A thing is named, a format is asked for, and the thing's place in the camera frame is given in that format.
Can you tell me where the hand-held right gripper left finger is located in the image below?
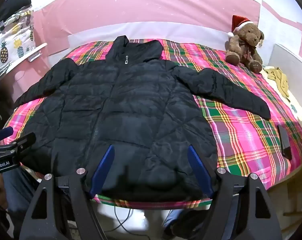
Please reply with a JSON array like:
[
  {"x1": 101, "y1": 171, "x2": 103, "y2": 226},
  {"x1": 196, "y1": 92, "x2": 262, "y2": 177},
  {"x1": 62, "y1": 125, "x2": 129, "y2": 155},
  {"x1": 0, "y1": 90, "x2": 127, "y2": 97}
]
[{"x1": 19, "y1": 144, "x2": 115, "y2": 240}]

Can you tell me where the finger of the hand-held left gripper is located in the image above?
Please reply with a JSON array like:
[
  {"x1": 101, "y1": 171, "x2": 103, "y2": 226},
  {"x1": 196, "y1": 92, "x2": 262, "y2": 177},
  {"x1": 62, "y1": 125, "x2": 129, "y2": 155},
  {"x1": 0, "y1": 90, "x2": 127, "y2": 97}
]
[
  {"x1": 0, "y1": 132, "x2": 37, "y2": 155},
  {"x1": 0, "y1": 127, "x2": 15, "y2": 143}
]

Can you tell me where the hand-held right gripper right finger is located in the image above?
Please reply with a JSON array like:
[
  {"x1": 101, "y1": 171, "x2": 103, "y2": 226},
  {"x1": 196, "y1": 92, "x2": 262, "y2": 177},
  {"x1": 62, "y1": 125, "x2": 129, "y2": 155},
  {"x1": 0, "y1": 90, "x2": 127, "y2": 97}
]
[{"x1": 187, "y1": 144, "x2": 283, "y2": 240}]

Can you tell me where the black puffer jacket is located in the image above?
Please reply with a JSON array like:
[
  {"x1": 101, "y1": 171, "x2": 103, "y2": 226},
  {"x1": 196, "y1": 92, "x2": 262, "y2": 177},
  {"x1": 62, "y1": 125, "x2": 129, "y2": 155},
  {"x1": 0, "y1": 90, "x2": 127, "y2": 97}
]
[{"x1": 14, "y1": 35, "x2": 272, "y2": 203}]

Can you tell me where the person's left leg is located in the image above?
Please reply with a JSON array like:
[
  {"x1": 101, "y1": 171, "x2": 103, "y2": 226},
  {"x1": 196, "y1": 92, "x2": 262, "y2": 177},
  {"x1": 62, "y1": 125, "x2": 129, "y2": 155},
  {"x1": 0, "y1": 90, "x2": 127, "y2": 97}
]
[{"x1": 2, "y1": 167, "x2": 41, "y2": 230}]

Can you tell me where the person's leg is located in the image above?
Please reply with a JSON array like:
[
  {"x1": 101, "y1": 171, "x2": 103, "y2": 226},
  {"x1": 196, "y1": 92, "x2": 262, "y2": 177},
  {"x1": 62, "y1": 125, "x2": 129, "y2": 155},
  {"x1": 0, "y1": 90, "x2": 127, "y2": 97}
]
[
  {"x1": 2, "y1": 167, "x2": 41, "y2": 230},
  {"x1": 163, "y1": 209, "x2": 186, "y2": 233}
]

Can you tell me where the person's right leg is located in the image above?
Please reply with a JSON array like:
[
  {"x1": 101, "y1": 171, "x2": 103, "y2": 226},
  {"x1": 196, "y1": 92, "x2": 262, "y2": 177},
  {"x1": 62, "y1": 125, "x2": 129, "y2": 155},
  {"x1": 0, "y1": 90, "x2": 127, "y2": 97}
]
[{"x1": 163, "y1": 209, "x2": 186, "y2": 233}]

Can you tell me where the pink plaid bed sheet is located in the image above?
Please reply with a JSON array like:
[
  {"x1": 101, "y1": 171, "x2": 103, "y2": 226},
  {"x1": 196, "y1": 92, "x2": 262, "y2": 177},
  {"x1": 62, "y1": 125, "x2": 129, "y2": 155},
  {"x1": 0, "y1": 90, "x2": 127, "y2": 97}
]
[{"x1": 0, "y1": 39, "x2": 302, "y2": 209}]

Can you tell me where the pineapple print cloth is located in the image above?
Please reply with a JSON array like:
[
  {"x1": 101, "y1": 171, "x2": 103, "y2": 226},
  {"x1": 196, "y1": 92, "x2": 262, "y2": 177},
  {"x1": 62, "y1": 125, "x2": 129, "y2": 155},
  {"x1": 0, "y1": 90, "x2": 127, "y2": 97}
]
[{"x1": 0, "y1": 5, "x2": 36, "y2": 80}]

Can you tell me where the yellow cloth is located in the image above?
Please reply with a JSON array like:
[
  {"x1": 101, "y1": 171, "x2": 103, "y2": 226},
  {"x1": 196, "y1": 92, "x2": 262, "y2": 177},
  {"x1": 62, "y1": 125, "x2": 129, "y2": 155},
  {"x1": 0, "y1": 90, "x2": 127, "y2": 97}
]
[{"x1": 262, "y1": 67, "x2": 292, "y2": 103}]

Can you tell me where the dark cloth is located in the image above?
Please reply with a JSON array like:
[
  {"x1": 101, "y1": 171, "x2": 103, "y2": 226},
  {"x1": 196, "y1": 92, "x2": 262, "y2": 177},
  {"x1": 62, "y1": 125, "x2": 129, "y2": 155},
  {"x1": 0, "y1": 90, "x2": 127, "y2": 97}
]
[{"x1": 0, "y1": 0, "x2": 32, "y2": 28}]

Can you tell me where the brown teddy bear red hat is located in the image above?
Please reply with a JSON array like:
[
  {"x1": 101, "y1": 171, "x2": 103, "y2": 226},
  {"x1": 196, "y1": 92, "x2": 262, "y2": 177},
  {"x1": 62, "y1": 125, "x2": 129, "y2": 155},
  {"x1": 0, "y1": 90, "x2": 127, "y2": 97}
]
[{"x1": 225, "y1": 15, "x2": 265, "y2": 74}]

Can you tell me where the white headboard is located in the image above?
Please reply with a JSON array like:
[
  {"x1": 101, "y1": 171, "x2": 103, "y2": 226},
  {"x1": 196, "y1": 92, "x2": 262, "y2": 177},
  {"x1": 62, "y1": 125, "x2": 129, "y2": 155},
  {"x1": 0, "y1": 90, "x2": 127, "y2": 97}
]
[{"x1": 267, "y1": 44, "x2": 302, "y2": 120}]

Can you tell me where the black cable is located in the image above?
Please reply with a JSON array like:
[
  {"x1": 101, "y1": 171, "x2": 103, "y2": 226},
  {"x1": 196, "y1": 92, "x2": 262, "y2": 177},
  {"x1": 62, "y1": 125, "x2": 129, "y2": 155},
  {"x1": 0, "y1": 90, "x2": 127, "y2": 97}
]
[{"x1": 113, "y1": 204, "x2": 151, "y2": 240}]

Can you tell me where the white wall shelf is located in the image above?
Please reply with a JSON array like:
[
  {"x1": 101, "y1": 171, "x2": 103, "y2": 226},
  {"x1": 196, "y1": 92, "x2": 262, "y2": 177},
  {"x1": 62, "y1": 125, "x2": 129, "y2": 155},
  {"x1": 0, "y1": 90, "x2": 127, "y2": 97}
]
[{"x1": 6, "y1": 42, "x2": 47, "y2": 74}]

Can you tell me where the wooden bed frame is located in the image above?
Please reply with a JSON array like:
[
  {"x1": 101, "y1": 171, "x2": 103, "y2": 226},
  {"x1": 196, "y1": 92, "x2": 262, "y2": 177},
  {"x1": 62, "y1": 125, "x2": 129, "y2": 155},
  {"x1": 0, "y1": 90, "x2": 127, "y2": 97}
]
[{"x1": 266, "y1": 165, "x2": 302, "y2": 240}]

